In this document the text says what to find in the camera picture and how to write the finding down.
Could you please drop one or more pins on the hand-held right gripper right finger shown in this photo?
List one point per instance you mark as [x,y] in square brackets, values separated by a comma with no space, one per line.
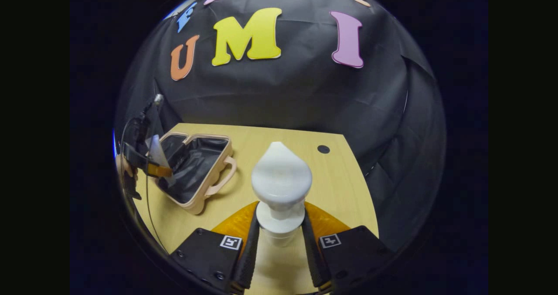
[311,251]

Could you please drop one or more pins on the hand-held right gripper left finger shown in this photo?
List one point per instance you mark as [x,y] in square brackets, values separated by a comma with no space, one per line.
[249,251]

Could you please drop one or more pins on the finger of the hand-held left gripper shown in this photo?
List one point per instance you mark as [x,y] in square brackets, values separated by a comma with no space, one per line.
[160,171]

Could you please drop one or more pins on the beige suitcase with black lining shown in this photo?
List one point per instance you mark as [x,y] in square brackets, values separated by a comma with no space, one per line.
[196,168]

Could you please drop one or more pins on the white pump bottle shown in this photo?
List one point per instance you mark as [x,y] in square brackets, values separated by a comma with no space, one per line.
[281,177]

